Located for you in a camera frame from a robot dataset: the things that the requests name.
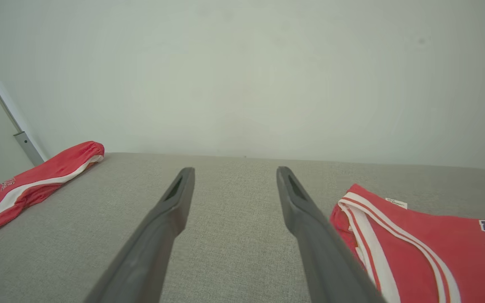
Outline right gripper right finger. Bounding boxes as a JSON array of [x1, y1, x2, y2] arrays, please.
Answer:
[[276, 166, 386, 303]]

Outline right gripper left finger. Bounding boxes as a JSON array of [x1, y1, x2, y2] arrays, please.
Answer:
[[85, 167, 195, 303]]

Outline red Bulls 23 jersey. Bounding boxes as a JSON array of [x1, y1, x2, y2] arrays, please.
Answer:
[[330, 183, 485, 303]]

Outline red shorts with white stripe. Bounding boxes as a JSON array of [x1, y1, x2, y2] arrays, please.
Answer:
[[0, 141, 105, 239]]

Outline grey metal pole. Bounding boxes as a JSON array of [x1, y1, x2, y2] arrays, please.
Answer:
[[0, 50, 45, 167]]

